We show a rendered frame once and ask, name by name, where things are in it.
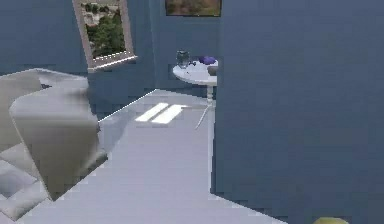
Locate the white round side table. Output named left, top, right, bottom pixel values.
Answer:
left=172, top=59, right=219, bottom=130

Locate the purple round object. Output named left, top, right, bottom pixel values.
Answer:
left=198, top=55, right=217, bottom=66

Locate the dark glass jar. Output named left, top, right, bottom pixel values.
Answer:
left=175, top=49, right=191, bottom=70

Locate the framed landscape picture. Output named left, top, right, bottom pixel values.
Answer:
left=164, top=0, right=223, bottom=18

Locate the white framed window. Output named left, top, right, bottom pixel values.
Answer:
left=71, top=0, right=139, bottom=73

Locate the pale grey sofa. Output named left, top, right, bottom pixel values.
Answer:
left=0, top=67, right=109, bottom=222

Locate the yellow green round object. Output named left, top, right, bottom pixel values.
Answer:
left=312, top=216, right=350, bottom=224

